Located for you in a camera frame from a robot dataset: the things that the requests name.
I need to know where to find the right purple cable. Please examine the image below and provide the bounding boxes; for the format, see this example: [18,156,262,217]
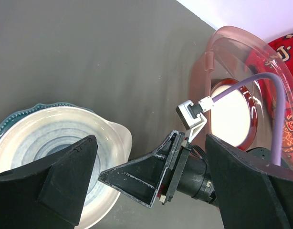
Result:
[212,73,287,167]

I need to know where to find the cream white ceramic plate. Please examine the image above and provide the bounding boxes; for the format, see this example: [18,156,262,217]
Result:
[0,107,132,229]

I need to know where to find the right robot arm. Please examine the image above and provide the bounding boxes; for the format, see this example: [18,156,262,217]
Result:
[98,130,257,208]

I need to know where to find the red rimmed white plate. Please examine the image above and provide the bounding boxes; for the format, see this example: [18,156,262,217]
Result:
[210,86,258,151]

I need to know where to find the pink translucent plastic bin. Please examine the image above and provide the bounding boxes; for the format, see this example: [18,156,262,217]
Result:
[189,25,293,153]

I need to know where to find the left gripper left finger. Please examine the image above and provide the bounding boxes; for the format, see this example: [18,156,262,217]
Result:
[0,135,98,229]

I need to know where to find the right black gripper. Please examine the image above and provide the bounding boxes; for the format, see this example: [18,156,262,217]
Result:
[98,130,210,208]

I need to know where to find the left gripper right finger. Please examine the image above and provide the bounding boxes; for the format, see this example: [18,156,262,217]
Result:
[205,134,293,229]

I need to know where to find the teal scalloped ceramic plate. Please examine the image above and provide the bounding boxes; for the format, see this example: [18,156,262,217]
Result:
[0,102,94,140]

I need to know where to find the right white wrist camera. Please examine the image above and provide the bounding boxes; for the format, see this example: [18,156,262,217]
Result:
[176,96,214,143]

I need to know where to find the red cartoon print pillow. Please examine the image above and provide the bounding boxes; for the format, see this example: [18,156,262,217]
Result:
[245,33,293,170]

